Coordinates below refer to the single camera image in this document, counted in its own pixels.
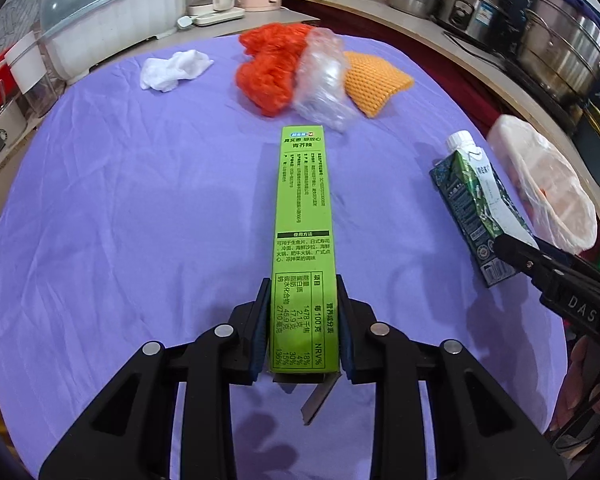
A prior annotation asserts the long green cardboard box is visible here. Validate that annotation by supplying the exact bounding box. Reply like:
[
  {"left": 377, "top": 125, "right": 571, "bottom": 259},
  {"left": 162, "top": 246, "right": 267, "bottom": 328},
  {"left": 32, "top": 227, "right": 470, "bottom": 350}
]
[{"left": 266, "top": 124, "right": 342, "bottom": 427}]

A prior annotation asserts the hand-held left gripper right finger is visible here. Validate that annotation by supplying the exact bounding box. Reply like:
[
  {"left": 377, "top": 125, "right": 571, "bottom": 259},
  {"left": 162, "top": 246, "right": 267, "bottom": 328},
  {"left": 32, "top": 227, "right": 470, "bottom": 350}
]
[{"left": 334, "top": 275, "right": 567, "bottom": 480}]

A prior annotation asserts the large steel steamer pot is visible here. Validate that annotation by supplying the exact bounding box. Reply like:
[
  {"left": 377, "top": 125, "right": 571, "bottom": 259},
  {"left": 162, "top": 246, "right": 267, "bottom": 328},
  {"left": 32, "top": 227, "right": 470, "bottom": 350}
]
[{"left": 516, "top": 0, "right": 600, "bottom": 106}]

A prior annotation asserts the white plastic bag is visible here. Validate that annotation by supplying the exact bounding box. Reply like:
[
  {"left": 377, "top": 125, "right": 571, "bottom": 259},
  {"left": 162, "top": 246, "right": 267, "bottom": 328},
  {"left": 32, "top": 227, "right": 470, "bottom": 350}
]
[{"left": 486, "top": 114, "right": 599, "bottom": 256}]

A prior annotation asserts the black power cable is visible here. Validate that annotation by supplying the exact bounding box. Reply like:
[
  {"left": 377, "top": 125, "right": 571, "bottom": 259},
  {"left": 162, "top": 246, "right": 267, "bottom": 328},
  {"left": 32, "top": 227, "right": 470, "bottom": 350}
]
[{"left": 442, "top": 30, "right": 507, "bottom": 69}]

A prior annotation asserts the black induction cooker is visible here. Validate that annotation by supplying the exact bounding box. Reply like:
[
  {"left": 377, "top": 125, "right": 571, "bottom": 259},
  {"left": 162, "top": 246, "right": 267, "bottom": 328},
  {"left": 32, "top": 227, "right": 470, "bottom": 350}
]
[{"left": 499, "top": 54, "right": 587, "bottom": 127}]

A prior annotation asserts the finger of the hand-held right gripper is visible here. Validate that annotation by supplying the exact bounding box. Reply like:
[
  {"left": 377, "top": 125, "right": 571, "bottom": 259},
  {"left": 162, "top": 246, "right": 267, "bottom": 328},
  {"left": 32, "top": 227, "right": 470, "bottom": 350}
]
[{"left": 494, "top": 232, "right": 581, "bottom": 287}]

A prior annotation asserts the white dish rack with lid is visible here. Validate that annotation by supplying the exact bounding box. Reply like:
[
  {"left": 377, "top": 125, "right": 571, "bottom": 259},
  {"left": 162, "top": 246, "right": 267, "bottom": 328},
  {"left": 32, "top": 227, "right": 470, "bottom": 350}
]
[{"left": 39, "top": 0, "right": 190, "bottom": 82}]

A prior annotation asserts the yellow knitted cloth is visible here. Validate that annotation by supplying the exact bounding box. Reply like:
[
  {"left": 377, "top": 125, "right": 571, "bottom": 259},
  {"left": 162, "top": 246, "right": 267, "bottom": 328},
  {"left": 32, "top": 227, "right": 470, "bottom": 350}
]
[{"left": 342, "top": 51, "right": 415, "bottom": 119}]

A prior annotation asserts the clear crumpled plastic bag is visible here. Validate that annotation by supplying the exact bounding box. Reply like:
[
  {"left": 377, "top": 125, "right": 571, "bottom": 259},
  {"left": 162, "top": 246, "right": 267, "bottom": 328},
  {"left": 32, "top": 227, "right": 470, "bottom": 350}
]
[{"left": 292, "top": 29, "right": 360, "bottom": 134}]

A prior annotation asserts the steel rice cooker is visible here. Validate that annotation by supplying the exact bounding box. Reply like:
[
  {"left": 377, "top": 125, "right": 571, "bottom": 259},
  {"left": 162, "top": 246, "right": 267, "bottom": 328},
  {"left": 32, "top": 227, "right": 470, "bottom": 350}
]
[{"left": 436, "top": 0, "right": 514, "bottom": 47}]

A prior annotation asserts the green white milk carton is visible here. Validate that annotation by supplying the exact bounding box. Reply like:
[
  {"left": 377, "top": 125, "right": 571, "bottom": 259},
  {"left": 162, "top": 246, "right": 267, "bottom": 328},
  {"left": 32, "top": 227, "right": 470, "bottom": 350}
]
[{"left": 428, "top": 130, "right": 540, "bottom": 289}]

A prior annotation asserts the person's right hand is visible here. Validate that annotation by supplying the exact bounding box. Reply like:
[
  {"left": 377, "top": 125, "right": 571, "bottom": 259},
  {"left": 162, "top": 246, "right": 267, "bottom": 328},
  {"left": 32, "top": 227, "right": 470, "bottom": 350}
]
[{"left": 550, "top": 334, "right": 600, "bottom": 448}]

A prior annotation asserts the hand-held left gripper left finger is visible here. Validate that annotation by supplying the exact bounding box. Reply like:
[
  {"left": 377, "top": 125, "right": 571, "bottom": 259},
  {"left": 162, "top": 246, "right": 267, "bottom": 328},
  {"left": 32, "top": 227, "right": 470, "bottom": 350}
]
[{"left": 39, "top": 280, "right": 273, "bottom": 480}]

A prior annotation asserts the purple table cloth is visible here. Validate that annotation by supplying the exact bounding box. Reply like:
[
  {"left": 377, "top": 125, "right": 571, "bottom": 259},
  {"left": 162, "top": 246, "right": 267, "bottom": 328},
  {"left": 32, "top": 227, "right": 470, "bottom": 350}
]
[{"left": 0, "top": 30, "right": 569, "bottom": 480}]

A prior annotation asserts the white crumpled tissue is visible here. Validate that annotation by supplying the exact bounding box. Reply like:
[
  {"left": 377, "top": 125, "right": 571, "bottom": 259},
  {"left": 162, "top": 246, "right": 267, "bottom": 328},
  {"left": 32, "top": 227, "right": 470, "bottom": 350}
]
[{"left": 139, "top": 49, "right": 215, "bottom": 93}]

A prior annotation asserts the clear container with white lid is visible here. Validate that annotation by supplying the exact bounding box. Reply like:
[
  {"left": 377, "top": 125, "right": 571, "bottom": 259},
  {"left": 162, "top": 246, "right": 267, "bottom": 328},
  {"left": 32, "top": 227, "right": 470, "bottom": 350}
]
[{"left": 4, "top": 30, "right": 66, "bottom": 114}]

